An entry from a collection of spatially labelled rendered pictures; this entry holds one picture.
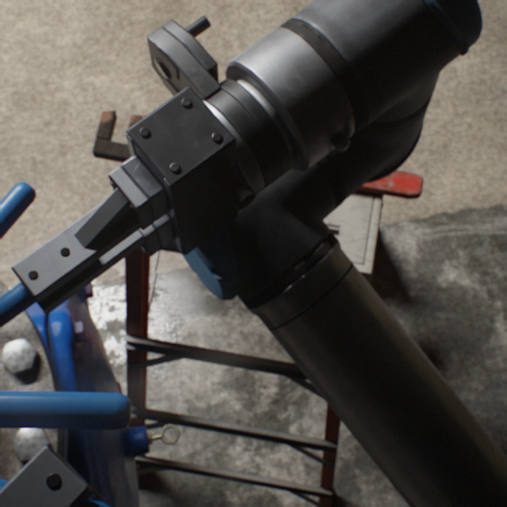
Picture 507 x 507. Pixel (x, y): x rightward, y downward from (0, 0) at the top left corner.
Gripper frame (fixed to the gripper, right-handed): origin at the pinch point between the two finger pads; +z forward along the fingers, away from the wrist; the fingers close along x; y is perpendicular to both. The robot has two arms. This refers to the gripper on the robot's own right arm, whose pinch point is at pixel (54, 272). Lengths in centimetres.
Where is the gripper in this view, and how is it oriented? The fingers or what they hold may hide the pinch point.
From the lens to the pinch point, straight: 68.7
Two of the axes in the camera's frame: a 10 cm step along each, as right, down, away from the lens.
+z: -7.8, 5.9, -2.1
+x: 0.0, 3.3, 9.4
